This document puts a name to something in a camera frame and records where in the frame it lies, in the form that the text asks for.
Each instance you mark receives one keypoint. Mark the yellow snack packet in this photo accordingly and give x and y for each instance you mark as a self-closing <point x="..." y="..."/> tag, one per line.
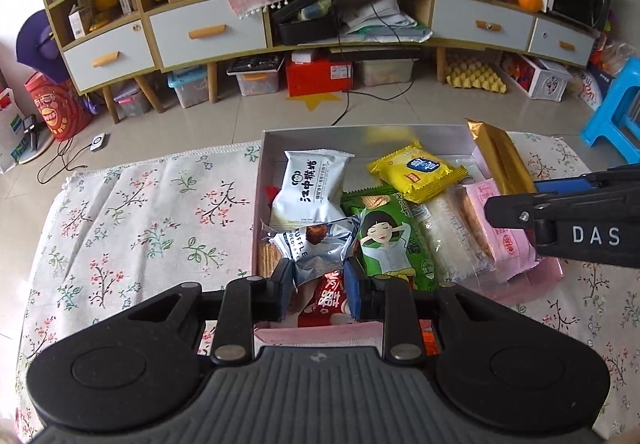
<point x="416" y="174"/>

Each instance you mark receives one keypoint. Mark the blue plastic stool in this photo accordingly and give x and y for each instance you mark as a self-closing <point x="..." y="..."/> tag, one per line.
<point x="611" y="121"/>

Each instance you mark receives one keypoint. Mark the white decorated box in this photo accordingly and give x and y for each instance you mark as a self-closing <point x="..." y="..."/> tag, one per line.
<point x="538" y="79"/>

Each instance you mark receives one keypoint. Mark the silver blue snack packet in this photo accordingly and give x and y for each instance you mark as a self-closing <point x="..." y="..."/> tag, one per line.
<point x="316" y="250"/>

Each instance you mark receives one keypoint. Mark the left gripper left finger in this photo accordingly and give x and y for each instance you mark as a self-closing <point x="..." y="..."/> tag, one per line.
<point x="279" y="290"/>

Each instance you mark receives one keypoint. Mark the clear cracker packet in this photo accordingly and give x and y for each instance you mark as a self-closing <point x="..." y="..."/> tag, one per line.
<point x="268" y="259"/>

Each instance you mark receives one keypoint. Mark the white sandwich cake packet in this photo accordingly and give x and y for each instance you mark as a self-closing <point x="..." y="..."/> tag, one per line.
<point x="456" y="252"/>

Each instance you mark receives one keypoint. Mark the red white snack packet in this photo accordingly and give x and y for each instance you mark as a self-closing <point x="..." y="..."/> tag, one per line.
<point x="328" y="305"/>

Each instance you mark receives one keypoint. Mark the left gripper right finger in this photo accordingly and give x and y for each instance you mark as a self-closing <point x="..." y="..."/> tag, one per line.
<point x="355" y="283"/>

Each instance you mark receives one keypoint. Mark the white biscuit packet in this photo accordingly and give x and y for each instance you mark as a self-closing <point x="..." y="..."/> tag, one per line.
<point x="311" y="189"/>

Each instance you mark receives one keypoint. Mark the wooden TV cabinet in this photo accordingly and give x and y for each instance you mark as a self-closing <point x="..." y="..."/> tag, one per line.
<point x="103" y="42"/>

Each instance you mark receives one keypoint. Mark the gold snack bar packet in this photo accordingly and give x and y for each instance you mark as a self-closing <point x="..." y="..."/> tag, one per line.
<point x="502" y="159"/>

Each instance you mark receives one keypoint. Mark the pink snack packet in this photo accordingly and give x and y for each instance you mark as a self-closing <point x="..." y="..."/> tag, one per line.
<point x="510" y="250"/>

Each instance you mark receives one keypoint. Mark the green snack packet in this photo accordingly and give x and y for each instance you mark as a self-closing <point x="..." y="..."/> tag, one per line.
<point x="389" y="238"/>

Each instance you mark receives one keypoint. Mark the pink cardboard box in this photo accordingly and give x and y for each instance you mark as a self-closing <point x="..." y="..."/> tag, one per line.
<point x="453" y="144"/>

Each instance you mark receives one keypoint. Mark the white shopping bag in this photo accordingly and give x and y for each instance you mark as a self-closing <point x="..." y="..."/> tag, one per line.
<point x="13" y="140"/>

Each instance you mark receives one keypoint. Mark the red storage box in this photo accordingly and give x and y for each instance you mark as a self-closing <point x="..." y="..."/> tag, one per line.
<point x="319" y="76"/>

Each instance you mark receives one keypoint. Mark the yellow egg tray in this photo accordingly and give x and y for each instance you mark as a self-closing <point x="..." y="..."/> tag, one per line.
<point x="468" y="72"/>

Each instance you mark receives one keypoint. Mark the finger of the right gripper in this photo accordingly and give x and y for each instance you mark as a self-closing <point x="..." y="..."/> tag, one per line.
<point x="578" y="184"/>
<point x="517" y="211"/>

